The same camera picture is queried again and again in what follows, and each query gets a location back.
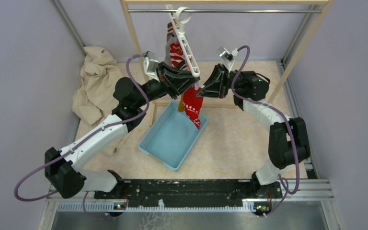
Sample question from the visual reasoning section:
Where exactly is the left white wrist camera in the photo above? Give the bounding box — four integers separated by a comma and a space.
143, 51, 160, 81

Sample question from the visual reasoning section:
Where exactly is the purple cable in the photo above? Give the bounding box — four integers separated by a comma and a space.
230, 45, 300, 218
13, 54, 150, 219

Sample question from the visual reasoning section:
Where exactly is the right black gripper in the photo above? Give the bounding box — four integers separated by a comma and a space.
195, 64, 256, 100

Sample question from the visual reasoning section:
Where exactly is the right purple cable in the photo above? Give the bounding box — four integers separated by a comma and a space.
230, 45, 300, 218

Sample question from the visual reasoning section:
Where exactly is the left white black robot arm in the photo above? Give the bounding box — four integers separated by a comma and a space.
45, 62, 200, 199

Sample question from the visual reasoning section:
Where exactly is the red Santa Christmas sock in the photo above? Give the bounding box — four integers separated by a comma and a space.
183, 86, 204, 129

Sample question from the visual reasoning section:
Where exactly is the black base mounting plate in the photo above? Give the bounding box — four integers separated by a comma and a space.
94, 179, 283, 208

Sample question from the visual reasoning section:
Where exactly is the grey striped-cuff sock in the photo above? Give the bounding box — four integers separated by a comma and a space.
166, 22, 174, 42

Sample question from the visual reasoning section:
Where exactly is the red white striped sock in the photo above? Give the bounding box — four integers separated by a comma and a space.
169, 43, 186, 70

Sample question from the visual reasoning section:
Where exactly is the white plastic clip hanger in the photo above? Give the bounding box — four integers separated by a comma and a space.
165, 4, 200, 77

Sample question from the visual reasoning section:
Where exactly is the blue plastic basket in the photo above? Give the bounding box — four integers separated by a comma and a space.
138, 101, 208, 171

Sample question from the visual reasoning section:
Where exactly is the beige crumpled cloth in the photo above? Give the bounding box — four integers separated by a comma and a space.
71, 46, 123, 139

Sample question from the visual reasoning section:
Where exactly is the metal rack rod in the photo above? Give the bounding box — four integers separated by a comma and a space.
127, 9, 322, 14

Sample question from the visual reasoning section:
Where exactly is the wooden clothes rack frame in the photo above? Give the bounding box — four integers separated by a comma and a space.
119, 0, 335, 127

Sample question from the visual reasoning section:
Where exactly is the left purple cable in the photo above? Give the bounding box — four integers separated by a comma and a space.
13, 54, 150, 219

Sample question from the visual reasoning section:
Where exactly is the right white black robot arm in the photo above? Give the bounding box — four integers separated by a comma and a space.
197, 64, 311, 197

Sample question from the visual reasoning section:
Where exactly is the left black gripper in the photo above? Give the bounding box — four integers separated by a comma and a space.
135, 61, 201, 107

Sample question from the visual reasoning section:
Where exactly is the mustard yellow sock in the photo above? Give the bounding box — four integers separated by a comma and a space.
178, 94, 185, 113

